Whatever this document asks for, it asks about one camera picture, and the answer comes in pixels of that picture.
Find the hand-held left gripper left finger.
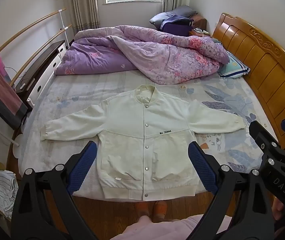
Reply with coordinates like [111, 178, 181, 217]
[11, 141, 100, 240]

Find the dark purple cloth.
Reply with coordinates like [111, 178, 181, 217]
[160, 15, 195, 33]

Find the purple floral quilt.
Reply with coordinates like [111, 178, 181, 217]
[54, 25, 229, 85]

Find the bed with pale patterned sheet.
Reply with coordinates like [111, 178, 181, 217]
[7, 69, 280, 200]

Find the dusty pink grey towel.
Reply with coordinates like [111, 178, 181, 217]
[0, 57, 28, 130]

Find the cream snap-button jacket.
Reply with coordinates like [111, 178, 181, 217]
[40, 84, 246, 202]

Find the blue striped pillow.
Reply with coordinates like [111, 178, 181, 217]
[217, 51, 251, 80]

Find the grey-blue pillow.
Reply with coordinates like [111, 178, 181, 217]
[149, 5, 198, 27]

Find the orange slipper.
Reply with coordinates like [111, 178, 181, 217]
[154, 201, 168, 219]

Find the brown nightstand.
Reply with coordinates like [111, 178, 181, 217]
[189, 15, 211, 37]

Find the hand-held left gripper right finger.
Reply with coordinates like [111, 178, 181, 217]
[187, 141, 275, 240]

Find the person's right hand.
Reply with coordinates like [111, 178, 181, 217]
[272, 197, 285, 221]

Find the striped clothes pile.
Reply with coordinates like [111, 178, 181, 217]
[0, 169, 19, 218]

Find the wooden headboard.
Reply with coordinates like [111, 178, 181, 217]
[212, 12, 285, 153]

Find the white drawer cabinet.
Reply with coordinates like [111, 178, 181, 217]
[26, 44, 68, 109]

